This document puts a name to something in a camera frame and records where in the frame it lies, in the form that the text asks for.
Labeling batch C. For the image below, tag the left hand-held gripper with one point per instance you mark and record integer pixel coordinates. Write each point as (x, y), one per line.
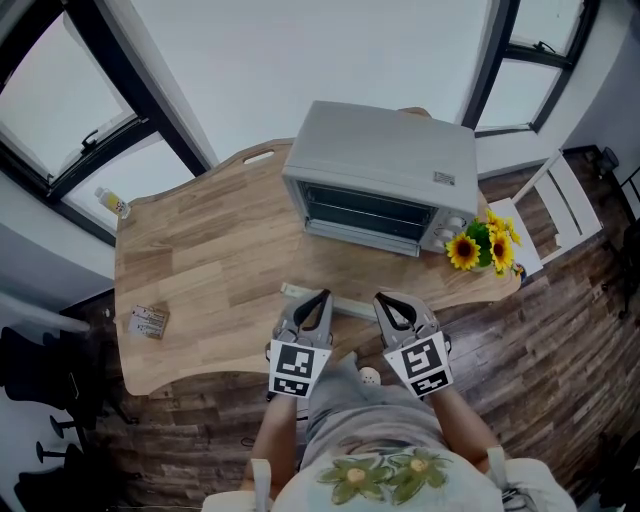
(297, 365)

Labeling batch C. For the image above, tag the clear bottle with yellow label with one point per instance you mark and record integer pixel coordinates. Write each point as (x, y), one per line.
(113, 202)

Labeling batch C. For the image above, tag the white shirt with green flowers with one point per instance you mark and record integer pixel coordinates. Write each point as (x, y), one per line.
(380, 485)

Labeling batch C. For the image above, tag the grey toaster oven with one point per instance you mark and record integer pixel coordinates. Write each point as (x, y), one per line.
(380, 150)

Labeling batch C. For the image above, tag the black-framed window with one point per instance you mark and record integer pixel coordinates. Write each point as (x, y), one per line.
(160, 115)
(487, 70)

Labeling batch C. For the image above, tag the yellow sunflower bouquet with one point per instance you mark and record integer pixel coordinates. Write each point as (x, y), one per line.
(465, 250)

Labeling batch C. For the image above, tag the brown card with white label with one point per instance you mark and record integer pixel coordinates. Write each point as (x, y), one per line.
(148, 322)

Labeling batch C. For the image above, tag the white wooden chair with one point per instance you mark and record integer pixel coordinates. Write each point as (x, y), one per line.
(570, 200)

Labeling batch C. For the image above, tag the person's grey trousers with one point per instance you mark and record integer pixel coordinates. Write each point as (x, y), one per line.
(360, 410)

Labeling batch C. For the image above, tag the cream clog shoe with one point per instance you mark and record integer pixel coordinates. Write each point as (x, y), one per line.
(370, 376)

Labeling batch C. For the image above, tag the small black waste bin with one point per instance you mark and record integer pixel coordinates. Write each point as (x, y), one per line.
(608, 160)

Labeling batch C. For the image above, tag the person's right forearm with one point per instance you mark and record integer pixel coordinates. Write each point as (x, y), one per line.
(460, 430)

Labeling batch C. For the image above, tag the person's left forearm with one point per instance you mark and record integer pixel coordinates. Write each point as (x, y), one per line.
(272, 440)

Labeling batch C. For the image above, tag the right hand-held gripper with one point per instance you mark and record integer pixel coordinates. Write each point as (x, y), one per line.
(422, 365)

